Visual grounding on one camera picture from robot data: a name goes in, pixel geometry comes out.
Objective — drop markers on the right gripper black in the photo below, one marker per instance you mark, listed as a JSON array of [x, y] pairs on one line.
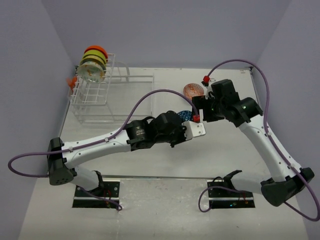
[[201, 102]]

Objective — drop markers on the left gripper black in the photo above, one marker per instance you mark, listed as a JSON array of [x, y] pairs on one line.
[[182, 128]]

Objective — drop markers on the blue patterned bowl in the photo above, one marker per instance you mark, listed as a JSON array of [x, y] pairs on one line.
[[185, 115]]

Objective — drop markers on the red patterned bowl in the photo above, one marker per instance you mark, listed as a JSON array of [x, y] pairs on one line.
[[193, 90]]

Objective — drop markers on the white floral bowl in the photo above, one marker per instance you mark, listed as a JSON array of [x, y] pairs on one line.
[[91, 72]]

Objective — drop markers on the yellow patterned bowl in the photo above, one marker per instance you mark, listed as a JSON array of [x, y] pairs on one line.
[[91, 59]]

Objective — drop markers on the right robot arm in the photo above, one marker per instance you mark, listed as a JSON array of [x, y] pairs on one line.
[[287, 177]]

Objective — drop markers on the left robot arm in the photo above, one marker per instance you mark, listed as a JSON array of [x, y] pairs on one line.
[[65, 162]]

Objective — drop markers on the orange clip on rack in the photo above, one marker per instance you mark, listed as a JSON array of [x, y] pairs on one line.
[[71, 82]]

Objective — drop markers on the lime green bowl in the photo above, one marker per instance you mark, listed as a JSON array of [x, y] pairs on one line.
[[95, 54]]

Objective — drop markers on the orange bowl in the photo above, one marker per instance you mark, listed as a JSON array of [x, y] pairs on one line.
[[98, 48]]

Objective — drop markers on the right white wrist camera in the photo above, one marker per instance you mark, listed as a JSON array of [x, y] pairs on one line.
[[207, 81]]

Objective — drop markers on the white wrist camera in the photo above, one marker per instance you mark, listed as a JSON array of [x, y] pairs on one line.
[[207, 81], [193, 130]]

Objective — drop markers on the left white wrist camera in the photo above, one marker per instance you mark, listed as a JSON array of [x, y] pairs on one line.
[[193, 130]]

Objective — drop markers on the white wire dish rack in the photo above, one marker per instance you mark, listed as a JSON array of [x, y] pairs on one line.
[[109, 102]]

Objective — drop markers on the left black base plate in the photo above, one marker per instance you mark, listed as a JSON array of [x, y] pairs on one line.
[[110, 191]]

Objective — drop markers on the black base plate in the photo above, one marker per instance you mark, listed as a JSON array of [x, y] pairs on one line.
[[110, 191], [224, 199]]

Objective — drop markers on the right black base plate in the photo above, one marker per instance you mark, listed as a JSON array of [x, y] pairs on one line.
[[224, 199]]

